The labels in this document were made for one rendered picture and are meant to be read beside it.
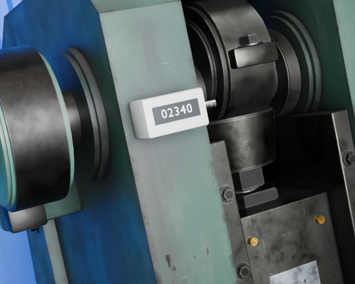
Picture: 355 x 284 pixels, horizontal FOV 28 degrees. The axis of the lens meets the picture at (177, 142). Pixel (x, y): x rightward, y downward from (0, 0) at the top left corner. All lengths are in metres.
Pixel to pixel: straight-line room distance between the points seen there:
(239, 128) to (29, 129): 0.27
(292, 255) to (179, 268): 0.18
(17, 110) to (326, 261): 0.43
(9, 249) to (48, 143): 1.26
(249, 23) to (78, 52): 0.21
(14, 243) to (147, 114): 1.33
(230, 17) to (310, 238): 0.29
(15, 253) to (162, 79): 1.31
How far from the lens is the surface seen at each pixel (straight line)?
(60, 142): 0.76
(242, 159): 0.89
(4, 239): 1.99
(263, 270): 0.88
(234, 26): 0.87
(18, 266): 2.01
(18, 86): 0.76
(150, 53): 0.76
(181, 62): 0.77
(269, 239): 0.88
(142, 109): 0.71
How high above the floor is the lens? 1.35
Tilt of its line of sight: 5 degrees down
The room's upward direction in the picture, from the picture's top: 12 degrees counter-clockwise
